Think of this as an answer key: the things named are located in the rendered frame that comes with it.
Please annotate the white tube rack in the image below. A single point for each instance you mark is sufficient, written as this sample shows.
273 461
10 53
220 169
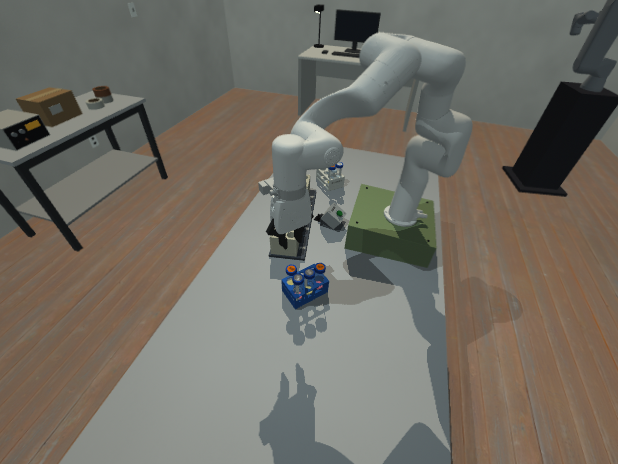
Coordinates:
335 183

